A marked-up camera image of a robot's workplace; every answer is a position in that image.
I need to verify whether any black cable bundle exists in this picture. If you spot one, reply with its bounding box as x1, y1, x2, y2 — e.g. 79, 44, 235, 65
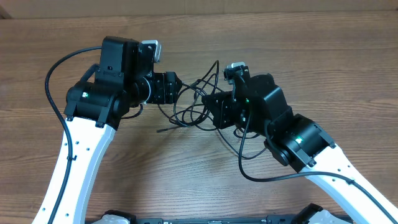
155, 60, 268, 161

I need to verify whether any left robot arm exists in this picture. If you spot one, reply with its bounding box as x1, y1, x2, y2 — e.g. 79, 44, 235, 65
34, 36, 182, 223

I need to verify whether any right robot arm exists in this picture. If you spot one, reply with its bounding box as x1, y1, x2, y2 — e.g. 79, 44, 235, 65
202, 74, 397, 223

